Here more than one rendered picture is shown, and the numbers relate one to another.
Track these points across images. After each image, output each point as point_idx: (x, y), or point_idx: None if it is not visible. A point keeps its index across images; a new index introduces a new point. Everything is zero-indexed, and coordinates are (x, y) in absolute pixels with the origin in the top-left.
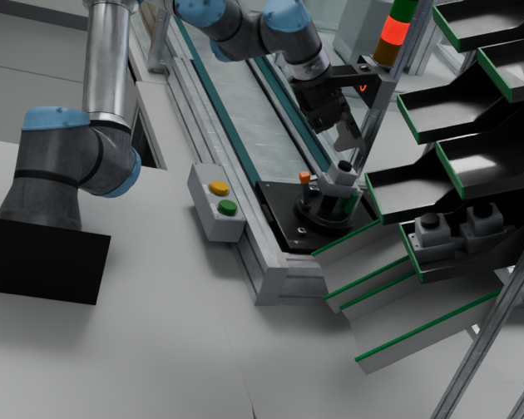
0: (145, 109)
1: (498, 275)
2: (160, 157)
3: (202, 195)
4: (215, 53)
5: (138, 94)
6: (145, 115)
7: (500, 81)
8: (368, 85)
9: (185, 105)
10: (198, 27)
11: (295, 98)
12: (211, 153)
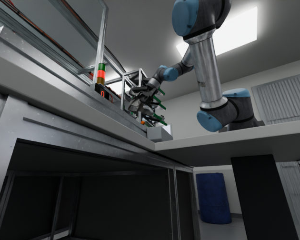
0: (97, 110)
1: (154, 125)
2: (146, 141)
3: (168, 134)
4: (176, 77)
5: (39, 85)
6: (99, 120)
7: (163, 92)
8: (105, 95)
9: (91, 104)
10: (188, 71)
11: (149, 95)
12: (138, 126)
